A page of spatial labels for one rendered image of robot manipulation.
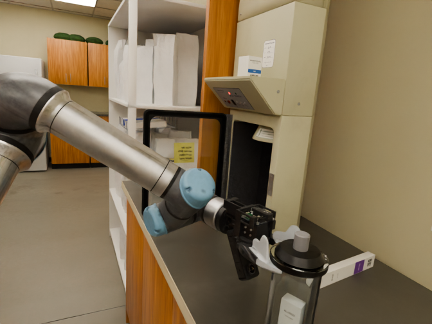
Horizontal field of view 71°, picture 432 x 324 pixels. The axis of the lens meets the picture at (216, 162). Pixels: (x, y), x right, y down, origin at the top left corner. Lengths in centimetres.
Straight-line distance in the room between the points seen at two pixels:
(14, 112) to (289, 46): 67
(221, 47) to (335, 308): 92
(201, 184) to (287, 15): 55
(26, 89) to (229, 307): 65
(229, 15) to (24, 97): 82
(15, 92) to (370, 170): 109
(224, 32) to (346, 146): 64
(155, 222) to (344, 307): 54
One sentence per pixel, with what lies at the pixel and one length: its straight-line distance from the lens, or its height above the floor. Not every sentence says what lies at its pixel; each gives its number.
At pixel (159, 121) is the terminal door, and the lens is 110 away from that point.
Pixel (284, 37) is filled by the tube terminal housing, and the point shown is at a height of 162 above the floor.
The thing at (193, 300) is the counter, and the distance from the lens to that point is 85.
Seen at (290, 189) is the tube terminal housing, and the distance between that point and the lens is 97.
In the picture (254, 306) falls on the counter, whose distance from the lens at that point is 86.
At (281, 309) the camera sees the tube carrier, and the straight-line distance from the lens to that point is 63.
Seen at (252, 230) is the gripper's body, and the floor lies 119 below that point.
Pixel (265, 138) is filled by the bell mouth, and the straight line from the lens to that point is 100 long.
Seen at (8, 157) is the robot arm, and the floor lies 131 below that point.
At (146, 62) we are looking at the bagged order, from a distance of 215.
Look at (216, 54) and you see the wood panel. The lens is 120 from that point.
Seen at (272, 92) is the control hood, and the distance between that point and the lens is 87.
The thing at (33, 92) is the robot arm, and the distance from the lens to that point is 64.
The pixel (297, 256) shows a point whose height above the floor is 119.
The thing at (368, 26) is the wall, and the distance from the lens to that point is 131.
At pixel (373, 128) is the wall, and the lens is 123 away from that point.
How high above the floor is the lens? 146
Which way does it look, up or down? 13 degrees down
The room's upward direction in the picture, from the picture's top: 4 degrees clockwise
